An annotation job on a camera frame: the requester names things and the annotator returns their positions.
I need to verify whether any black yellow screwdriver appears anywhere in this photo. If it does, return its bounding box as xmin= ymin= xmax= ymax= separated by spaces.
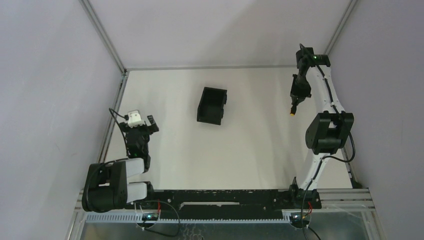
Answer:
xmin=290 ymin=104 xmax=297 ymax=116

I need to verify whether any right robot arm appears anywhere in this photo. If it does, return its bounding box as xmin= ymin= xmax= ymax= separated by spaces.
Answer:
xmin=289 ymin=44 xmax=355 ymax=208

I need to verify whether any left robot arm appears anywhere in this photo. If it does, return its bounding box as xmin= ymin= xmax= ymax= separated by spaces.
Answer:
xmin=81 ymin=111 xmax=159 ymax=213

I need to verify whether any black plastic bin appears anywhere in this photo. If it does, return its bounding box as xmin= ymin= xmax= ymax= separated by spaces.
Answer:
xmin=196 ymin=86 xmax=227 ymax=126

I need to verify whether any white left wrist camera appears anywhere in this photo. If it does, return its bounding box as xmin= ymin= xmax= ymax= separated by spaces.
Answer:
xmin=127 ymin=110 xmax=146 ymax=128

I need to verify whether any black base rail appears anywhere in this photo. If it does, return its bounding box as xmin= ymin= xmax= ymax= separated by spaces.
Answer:
xmin=135 ymin=189 xmax=322 ymax=221

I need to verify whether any left black cable loop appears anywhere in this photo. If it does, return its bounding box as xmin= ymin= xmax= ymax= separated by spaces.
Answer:
xmin=134 ymin=200 xmax=182 ymax=238

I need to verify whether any white slotted cable duct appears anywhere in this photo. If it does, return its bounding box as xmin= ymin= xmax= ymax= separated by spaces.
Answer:
xmin=84 ymin=211 xmax=292 ymax=224

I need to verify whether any right black base cable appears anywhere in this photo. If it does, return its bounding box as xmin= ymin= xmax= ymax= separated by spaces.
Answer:
xmin=291 ymin=195 xmax=322 ymax=240

